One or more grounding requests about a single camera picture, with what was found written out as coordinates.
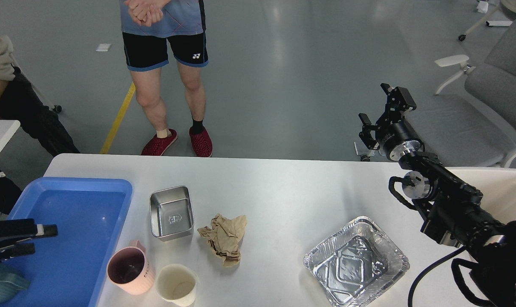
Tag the seated person at left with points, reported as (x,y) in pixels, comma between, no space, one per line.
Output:
(19,101)

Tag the cream paper cup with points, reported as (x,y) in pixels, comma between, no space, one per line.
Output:
(177,284)

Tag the standing person in shorts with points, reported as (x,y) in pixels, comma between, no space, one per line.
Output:
(150,30)

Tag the crumpled brown paper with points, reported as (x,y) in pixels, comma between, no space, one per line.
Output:
(223,236)

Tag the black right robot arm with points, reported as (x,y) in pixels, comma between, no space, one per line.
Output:
(484,266)

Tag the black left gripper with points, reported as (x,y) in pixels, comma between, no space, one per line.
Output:
(22,229)

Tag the grey office chair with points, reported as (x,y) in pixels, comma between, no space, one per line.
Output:
(473,132)

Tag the aluminium foil tray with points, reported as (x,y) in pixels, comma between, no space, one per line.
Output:
(356,264)

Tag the cream waste bin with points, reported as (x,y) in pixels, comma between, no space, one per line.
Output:
(498,186)

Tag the white chair base far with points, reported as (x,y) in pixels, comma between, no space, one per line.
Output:
(488,22)

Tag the blue plastic bin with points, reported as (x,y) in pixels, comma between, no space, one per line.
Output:
(69,270)

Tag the pink plastic mug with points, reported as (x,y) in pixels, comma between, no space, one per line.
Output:
(131,270)

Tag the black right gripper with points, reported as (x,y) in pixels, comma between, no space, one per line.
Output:
(395,138)

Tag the square stainless steel tray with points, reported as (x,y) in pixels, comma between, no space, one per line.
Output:
(171,214)

